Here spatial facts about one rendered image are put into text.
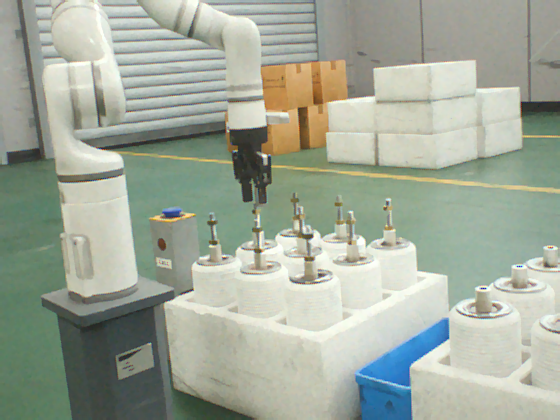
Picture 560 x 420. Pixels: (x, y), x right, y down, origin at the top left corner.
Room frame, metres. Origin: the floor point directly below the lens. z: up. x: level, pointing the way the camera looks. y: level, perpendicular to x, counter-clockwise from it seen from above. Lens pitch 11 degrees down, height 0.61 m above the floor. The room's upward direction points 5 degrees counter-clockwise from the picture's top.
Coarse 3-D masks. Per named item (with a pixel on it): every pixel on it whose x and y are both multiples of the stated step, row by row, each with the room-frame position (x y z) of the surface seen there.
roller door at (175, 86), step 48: (48, 0) 6.07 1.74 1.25; (240, 0) 7.28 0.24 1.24; (288, 0) 7.66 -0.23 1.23; (48, 48) 6.04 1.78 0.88; (144, 48) 6.59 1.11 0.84; (192, 48) 6.91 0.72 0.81; (288, 48) 7.63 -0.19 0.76; (144, 96) 6.55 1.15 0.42; (192, 96) 6.86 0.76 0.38; (48, 144) 5.93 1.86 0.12; (96, 144) 6.23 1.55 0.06
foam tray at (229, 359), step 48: (432, 288) 1.30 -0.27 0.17; (192, 336) 1.27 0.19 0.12; (240, 336) 1.18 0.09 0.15; (288, 336) 1.11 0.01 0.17; (336, 336) 1.09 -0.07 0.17; (384, 336) 1.18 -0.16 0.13; (192, 384) 1.28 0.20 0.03; (240, 384) 1.19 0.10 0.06; (288, 384) 1.11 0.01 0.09; (336, 384) 1.08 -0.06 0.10
